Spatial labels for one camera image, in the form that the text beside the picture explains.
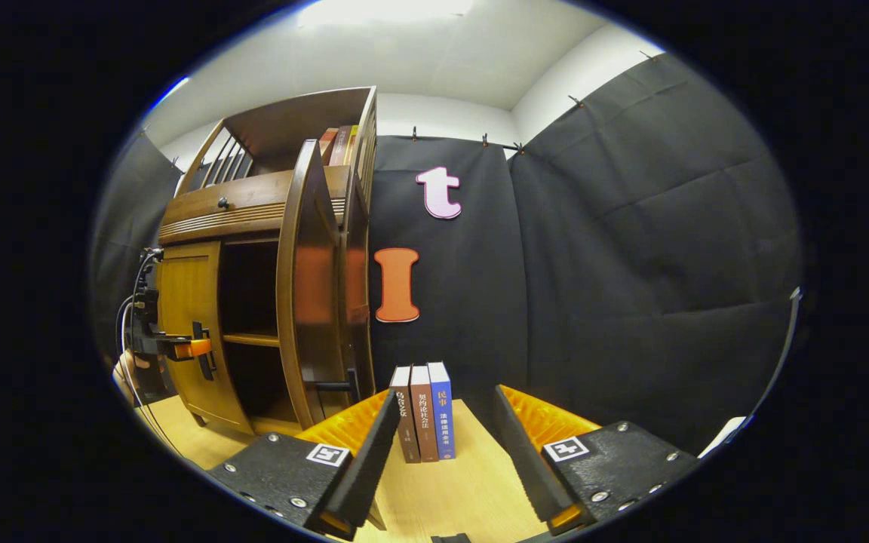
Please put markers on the wooden cabinet door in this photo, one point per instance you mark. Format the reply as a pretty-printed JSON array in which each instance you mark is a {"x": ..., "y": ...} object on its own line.
[
  {"x": 185, "y": 302},
  {"x": 314, "y": 302}
]

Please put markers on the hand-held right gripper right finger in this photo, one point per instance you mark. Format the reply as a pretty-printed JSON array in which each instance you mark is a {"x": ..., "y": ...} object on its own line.
[{"x": 529, "y": 460}]

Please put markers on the wooden double-door shoe cabinet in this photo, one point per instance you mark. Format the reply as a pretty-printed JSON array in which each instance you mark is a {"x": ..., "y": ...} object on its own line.
[{"x": 291, "y": 124}]

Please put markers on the yellow book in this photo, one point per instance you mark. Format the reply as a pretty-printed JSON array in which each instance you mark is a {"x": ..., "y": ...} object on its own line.
[{"x": 353, "y": 143}]

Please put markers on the blue book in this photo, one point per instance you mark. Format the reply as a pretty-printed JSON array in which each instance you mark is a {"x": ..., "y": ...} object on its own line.
[{"x": 442, "y": 411}]

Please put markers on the black backdrop cloth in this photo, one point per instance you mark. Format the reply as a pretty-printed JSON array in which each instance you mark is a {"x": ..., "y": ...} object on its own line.
[{"x": 631, "y": 264}]

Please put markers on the wooden drawer with black knob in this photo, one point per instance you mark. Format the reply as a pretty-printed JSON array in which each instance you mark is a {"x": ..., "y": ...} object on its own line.
[{"x": 246, "y": 197}]

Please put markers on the reddish brown book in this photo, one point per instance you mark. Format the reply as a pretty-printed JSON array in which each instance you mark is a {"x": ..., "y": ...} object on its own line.
[{"x": 424, "y": 415}]

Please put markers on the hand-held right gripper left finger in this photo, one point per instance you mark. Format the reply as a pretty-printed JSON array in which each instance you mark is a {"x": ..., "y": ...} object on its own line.
[{"x": 374, "y": 452}]

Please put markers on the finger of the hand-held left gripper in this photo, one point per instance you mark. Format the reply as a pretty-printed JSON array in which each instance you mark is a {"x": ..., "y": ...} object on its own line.
[{"x": 197, "y": 348}]

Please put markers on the dark brown white-topped book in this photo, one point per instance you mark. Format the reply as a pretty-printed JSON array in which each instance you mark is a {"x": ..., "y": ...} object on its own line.
[{"x": 406, "y": 430}]

